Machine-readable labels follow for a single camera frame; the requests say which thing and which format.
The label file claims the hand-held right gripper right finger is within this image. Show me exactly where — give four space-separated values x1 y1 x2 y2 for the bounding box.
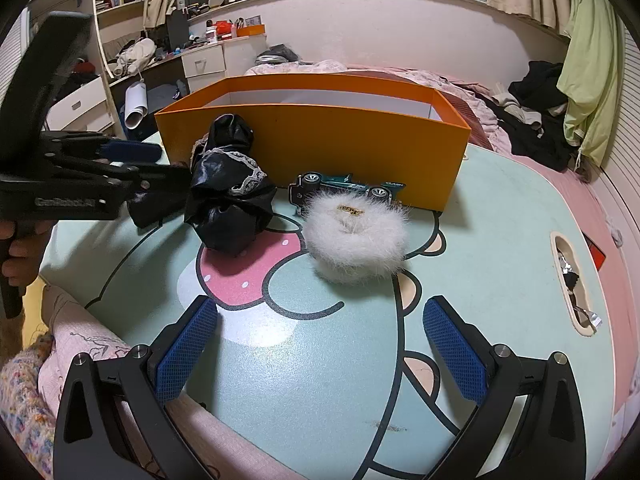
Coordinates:
422 295 587 480

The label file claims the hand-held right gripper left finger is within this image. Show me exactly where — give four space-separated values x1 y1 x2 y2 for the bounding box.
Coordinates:
52 295 221 480

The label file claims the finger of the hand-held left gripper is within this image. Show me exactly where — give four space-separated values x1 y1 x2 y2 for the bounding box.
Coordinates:
37 131 163 165
50 157 193 198

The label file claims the black lace-trimmed cloth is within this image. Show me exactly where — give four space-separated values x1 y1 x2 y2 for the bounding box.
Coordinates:
129 114 278 256

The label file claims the orange cardboard box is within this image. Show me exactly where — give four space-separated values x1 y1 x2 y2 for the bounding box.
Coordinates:
154 73 472 213

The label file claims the person's left forearm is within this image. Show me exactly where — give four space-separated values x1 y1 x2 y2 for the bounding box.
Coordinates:
0 290 26 361

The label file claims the person's left hand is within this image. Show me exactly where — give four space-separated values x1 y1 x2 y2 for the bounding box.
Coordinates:
0 220 52 291

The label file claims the white rolled paper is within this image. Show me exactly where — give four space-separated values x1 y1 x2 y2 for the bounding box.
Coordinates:
122 82 150 128

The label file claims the white drawer cabinet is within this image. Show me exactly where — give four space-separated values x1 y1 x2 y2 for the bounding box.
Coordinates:
45 75 118 136

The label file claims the white cloth bag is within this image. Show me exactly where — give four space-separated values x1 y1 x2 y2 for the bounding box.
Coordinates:
117 37 156 73

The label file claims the white desk drawer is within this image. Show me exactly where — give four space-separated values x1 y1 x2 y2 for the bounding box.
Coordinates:
181 42 227 79

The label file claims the pink embroidered cloth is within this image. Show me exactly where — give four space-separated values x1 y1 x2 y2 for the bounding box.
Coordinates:
40 285 326 480

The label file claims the white shelf unit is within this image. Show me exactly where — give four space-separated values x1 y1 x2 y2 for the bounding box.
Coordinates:
90 0 156 81

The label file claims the black box speaker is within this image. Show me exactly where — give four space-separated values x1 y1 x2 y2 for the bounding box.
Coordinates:
167 10 190 51

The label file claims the small silver object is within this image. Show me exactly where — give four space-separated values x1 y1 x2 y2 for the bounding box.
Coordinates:
555 252 603 333

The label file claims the white fluffy scrunchie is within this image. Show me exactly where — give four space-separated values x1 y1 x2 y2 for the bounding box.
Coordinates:
302 192 412 283

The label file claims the yellow cloth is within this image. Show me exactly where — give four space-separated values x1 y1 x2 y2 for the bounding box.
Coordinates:
22 287 46 333

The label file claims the colourful knitted blanket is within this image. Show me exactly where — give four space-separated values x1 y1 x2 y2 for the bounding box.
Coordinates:
0 335 56 466

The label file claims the red dark flat box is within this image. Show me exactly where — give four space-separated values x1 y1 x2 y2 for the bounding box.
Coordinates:
584 237 607 271

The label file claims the grey black bag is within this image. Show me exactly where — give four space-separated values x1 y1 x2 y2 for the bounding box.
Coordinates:
255 45 301 66

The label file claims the teal toy car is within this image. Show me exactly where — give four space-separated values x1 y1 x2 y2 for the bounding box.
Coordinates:
287 171 405 218

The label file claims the maroon blanket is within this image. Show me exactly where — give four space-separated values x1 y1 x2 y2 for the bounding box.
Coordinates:
450 92 493 151

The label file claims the white beige garment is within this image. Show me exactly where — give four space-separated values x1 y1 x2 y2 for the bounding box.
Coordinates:
492 92 546 131

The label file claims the black clothes pile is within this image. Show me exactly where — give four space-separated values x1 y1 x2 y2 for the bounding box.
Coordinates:
487 60 581 171

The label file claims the green hanging cloth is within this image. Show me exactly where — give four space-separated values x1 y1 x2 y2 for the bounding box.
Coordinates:
556 0 621 171

